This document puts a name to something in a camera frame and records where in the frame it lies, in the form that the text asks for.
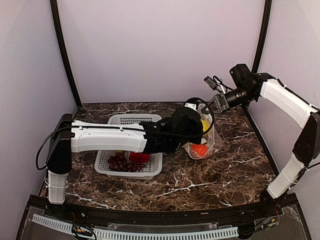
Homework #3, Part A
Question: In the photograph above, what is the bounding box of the left black frame post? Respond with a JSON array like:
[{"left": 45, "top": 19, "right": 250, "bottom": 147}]
[{"left": 49, "top": 0, "right": 82, "bottom": 109}]

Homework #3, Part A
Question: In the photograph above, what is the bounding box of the orange pumpkin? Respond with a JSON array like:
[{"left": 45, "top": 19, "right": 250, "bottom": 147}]
[{"left": 191, "top": 144, "right": 208, "bottom": 158}]

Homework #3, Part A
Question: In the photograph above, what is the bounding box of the right black frame post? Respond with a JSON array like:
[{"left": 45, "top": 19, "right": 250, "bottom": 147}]
[{"left": 251, "top": 0, "right": 273, "bottom": 73}]

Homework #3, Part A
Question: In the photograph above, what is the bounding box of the white slotted cable duct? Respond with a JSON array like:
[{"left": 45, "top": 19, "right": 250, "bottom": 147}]
[{"left": 31, "top": 214, "right": 239, "bottom": 240}]

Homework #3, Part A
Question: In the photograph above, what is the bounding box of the dark red grape bunch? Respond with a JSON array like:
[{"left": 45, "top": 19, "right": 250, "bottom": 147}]
[{"left": 107, "top": 152, "right": 146, "bottom": 172}]

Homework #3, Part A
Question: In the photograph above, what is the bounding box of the white plastic basket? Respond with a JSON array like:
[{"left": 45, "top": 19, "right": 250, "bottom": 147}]
[{"left": 94, "top": 113, "right": 163, "bottom": 180}]

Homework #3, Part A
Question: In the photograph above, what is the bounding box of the clear zip top bag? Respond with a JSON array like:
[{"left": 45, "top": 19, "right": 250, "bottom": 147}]
[{"left": 183, "top": 103, "right": 223, "bottom": 160}]

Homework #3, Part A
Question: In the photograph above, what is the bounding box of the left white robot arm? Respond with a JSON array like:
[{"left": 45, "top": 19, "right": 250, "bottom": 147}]
[{"left": 36, "top": 107, "right": 206, "bottom": 218}]

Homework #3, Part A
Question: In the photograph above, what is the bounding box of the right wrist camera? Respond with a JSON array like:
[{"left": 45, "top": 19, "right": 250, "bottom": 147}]
[{"left": 203, "top": 75, "right": 226, "bottom": 94}]

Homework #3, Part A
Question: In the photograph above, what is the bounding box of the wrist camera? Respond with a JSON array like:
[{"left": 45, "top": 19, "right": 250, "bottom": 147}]
[
  {"left": 203, "top": 75, "right": 226, "bottom": 94},
  {"left": 184, "top": 97, "right": 200, "bottom": 111}
]

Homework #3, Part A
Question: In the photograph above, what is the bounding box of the black front rail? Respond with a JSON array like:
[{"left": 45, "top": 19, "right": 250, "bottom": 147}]
[{"left": 27, "top": 194, "right": 298, "bottom": 228}]

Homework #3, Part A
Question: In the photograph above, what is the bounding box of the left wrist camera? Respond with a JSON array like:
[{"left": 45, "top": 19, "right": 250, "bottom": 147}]
[{"left": 184, "top": 97, "right": 200, "bottom": 111}]

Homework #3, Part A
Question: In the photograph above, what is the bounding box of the red bell pepper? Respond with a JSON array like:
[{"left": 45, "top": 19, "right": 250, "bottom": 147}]
[{"left": 128, "top": 152, "right": 150, "bottom": 163}]

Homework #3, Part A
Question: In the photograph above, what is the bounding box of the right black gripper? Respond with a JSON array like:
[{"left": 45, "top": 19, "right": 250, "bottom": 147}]
[{"left": 202, "top": 85, "right": 257, "bottom": 113}]

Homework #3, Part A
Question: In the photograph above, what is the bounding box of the yellow bell pepper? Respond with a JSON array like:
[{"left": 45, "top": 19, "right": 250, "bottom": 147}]
[{"left": 201, "top": 119, "right": 214, "bottom": 137}]

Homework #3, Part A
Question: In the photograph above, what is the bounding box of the black frame post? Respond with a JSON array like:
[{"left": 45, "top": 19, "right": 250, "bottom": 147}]
[
  {"left": 251, "top": 0, "right": 273, "bottom": 73},
  {"left": 49, "top": 0, "right": 82, "bottom": 109}
]

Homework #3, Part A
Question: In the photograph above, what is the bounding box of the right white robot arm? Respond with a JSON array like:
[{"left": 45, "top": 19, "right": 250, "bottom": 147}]
[{"left": 208, "top": 71, "right": 320, "bottom": 217}]

